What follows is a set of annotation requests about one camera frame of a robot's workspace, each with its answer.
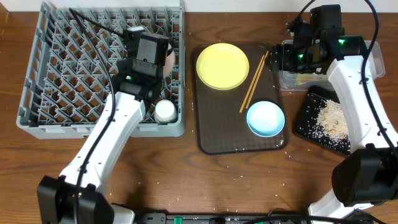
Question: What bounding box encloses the pale green plastic cup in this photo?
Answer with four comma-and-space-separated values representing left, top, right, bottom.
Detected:
154, 100, 178, 124

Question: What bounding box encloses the wooden chopstick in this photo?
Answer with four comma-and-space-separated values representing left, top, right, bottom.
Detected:
239, 53, 267, 113
246, 52, 269, 109

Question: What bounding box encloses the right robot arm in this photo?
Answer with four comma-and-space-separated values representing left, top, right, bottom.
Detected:
271, 4, 397, 223

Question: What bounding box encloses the dark brown serving tray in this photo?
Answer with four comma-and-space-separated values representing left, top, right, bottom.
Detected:
191, 42, 289, 155

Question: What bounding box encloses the green snack wrapper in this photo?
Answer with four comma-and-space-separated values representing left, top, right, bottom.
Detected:
295, 74, 328, 86

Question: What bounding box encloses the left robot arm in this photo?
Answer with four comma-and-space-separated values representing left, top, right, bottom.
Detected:
37, 28, 172, 223

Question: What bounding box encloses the grey plastic dishwasher rack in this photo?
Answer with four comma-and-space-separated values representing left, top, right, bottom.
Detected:
16, 1, 185, 139

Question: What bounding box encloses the rice and food scraps pile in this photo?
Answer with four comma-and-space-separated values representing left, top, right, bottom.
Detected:
317, 100, 349, 141

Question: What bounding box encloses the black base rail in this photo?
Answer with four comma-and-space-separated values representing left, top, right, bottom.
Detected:
133, 212, 312, 224

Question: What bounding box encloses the white pink bowl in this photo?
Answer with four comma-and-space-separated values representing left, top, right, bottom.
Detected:
163, 44, 175, 78

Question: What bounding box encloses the black waste tray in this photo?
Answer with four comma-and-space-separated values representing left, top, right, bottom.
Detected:
293, 85, 350, 157

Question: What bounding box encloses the clear plastic waste bin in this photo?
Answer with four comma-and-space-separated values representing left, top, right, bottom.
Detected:
279, 42, 386, 92

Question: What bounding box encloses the light blue bowl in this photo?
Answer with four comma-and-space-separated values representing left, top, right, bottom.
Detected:
246, 101, 285, 138

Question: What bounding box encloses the yellow plastic plate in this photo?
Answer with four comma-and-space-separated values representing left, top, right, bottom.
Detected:
196, 43, 250, 90

